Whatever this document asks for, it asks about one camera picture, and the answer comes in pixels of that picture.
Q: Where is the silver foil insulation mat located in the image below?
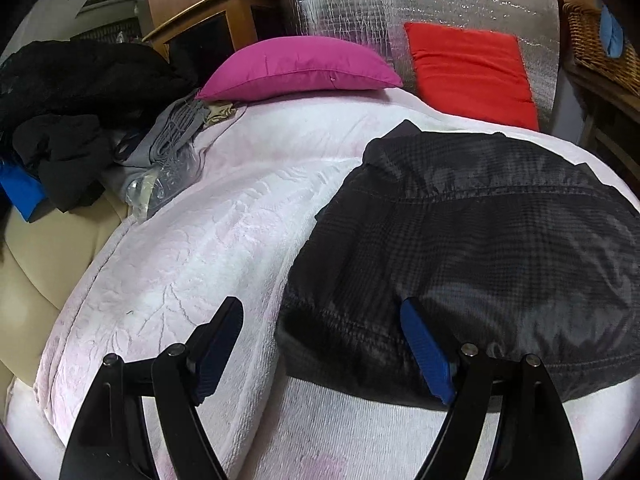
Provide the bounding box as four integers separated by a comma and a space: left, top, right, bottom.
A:
280, 0, 561, 133

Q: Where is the black coat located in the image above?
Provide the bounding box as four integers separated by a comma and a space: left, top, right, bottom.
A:
0, 42, 199, 133

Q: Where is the wooden cabinet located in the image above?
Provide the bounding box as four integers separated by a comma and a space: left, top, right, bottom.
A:
142, 0, 287, 86

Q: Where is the magenta pillow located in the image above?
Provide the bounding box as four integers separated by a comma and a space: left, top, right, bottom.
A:
195, 36, 404, 102

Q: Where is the black garment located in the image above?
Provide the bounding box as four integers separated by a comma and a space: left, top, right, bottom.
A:
12, 114, 115, 213

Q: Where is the small beige cloth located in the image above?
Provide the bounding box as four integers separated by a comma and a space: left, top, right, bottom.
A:
202, 101, 239, 127

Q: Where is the light blue cloth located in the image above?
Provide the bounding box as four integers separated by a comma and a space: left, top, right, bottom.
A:
600, 5, 627, 59

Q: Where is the wooden shelf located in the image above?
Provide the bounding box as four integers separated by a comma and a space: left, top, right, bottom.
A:
565, 60, 640, 173

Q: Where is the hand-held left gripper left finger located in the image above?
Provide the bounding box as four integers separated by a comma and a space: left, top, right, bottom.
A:
59, 296, 245, 480

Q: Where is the clear plastic bag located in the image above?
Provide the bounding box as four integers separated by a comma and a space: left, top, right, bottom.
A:
125, 152, 202, 221

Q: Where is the red seat cushion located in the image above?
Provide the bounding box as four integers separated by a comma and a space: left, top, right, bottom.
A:
404, 22, 540, 132

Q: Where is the wicker basket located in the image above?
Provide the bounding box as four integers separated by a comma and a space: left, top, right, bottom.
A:
562, 2, 640, 97

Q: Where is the beige leather sofa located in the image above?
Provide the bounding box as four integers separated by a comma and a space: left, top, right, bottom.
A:
0, 195, 132, 461

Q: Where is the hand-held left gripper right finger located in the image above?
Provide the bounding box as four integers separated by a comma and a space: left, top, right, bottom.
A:
399, 297, 584, 480

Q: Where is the pale pink blanket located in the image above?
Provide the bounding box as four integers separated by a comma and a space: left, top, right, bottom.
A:
37, 87, 638, 480

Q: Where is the grey garment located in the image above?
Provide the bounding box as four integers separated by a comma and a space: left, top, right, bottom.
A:
100, 92, 212, 196

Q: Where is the dark plaid jacket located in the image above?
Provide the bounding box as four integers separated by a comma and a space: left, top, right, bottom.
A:
277, 120, 640, 413

